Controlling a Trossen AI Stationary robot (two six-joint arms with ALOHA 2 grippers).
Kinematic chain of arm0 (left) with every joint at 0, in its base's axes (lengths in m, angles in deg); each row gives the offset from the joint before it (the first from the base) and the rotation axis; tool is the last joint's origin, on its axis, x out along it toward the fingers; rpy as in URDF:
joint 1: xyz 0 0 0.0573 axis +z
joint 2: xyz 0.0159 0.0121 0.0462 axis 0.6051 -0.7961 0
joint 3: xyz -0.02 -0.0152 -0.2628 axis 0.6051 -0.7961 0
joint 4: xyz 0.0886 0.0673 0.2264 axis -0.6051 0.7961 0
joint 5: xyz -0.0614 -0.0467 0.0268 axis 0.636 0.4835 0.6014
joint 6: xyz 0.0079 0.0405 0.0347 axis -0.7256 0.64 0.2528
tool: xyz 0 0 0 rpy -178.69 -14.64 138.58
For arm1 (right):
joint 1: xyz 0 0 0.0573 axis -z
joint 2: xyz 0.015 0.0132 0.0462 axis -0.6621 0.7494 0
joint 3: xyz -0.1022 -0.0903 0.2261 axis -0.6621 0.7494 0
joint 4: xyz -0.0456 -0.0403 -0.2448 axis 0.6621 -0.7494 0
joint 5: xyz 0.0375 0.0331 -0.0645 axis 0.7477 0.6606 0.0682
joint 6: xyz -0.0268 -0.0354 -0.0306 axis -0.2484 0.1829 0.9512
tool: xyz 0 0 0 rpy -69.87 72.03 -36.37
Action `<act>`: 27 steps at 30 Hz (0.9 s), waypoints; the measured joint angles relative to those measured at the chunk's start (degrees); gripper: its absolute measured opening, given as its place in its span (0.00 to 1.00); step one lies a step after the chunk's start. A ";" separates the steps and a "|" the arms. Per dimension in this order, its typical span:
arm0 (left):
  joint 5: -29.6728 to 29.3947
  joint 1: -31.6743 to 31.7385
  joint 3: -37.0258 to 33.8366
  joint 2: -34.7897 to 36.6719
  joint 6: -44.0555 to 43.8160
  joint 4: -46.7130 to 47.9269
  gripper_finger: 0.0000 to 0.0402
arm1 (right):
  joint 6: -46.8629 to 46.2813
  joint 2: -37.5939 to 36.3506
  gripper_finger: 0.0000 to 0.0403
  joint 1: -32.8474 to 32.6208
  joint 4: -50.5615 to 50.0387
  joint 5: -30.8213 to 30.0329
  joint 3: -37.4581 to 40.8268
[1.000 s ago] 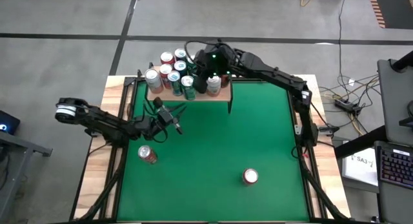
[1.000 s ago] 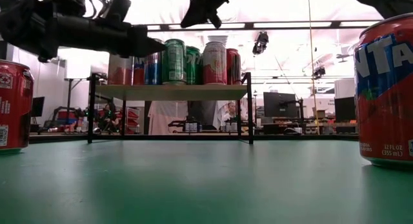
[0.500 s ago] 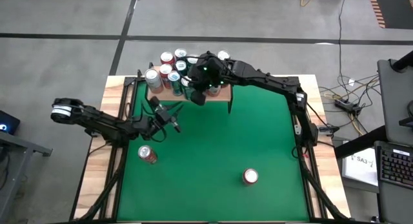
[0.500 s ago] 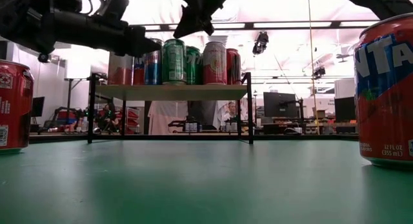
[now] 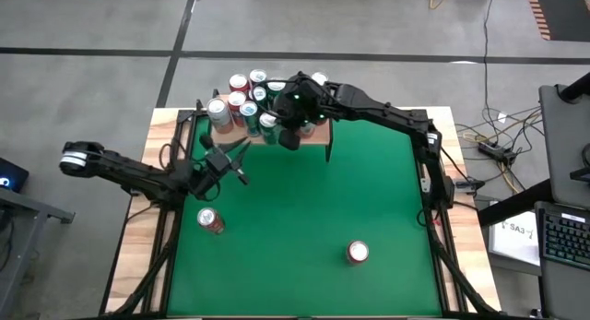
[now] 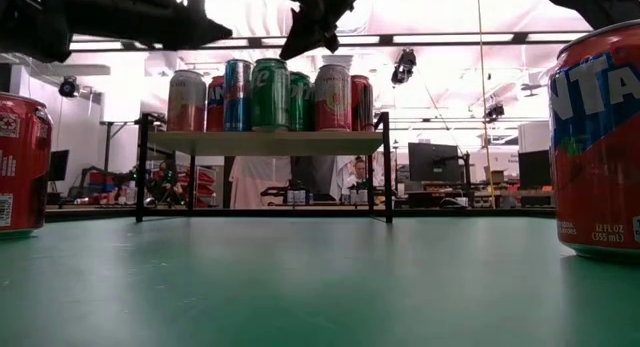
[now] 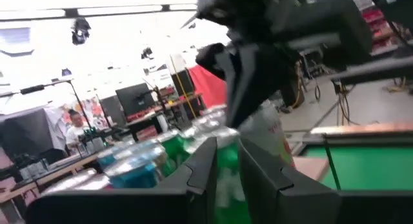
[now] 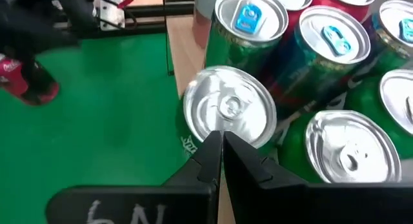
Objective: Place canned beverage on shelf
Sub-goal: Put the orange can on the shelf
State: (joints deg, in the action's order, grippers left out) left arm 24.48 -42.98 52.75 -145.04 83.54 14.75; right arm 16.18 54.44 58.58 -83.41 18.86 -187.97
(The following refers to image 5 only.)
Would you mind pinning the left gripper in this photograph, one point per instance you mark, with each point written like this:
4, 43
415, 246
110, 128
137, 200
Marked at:
214, 170

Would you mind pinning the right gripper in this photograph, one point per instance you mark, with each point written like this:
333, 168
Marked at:
299, 103

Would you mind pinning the white red can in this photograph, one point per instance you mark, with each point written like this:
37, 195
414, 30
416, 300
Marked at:
307, 128

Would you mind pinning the green Sprite can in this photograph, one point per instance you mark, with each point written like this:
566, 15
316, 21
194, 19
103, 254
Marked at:
275, 86
268, 122

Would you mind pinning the red Coca-Cola can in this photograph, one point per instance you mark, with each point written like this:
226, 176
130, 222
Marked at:
319, 77
210, 219

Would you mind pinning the silver green slim can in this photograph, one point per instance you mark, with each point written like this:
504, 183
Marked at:
249, 111

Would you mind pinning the silver grey can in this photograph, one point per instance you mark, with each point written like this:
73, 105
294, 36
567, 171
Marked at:
217, 111

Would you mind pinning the red-orange Fanta can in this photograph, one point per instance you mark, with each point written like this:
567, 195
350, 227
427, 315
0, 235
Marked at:
236, 100
238, 81
357, 252

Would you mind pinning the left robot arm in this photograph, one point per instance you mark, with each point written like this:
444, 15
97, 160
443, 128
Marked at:
115, 170

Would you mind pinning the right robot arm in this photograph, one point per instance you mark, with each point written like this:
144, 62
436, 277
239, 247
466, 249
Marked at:
392, 114

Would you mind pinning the wooden shelf platform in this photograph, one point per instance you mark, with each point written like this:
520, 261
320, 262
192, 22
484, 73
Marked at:
322, 134

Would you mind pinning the green table mat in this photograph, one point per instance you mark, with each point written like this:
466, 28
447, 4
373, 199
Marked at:
295, 288

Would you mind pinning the grey metal table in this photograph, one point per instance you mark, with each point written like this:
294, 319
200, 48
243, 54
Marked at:
46, 211

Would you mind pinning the black power strip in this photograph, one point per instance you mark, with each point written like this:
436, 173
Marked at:
495, 151

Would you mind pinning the black computer tower blue lights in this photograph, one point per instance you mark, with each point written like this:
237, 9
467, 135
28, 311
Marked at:
11, 172

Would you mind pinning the black stand bar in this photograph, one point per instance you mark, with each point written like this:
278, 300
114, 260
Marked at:
511, 204

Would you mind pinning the white SA3 sign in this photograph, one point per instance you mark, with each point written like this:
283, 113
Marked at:
511, 239

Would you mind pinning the grey desk panel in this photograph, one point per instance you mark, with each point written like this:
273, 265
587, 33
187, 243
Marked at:
562, 140

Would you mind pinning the black mat orange stripes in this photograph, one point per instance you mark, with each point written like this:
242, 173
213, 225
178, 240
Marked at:
567, 11

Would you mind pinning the grey laptop lit keyboard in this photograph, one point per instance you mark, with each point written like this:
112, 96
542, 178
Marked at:
567, 237

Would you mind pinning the black clamp bracket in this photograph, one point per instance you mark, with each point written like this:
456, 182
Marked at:
199, 105

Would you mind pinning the black table frame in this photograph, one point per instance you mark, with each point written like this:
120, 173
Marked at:
138, 246

